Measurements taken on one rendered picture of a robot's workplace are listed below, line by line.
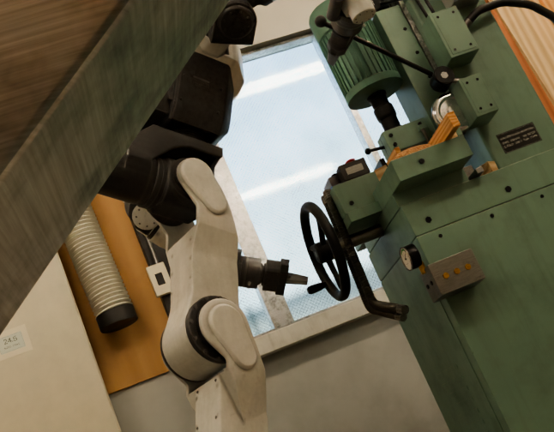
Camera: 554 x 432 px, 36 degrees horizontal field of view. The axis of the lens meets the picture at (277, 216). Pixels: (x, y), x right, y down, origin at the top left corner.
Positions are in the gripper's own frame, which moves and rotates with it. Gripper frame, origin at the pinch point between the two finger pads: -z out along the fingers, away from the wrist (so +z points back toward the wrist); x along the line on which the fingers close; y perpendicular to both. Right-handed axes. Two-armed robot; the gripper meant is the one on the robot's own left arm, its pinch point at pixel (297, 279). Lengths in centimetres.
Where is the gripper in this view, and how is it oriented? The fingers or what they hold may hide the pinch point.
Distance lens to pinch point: 244.0
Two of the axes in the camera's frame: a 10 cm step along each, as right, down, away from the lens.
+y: 0.6, -6.4, 7.7
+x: 1.4, -7.5, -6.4
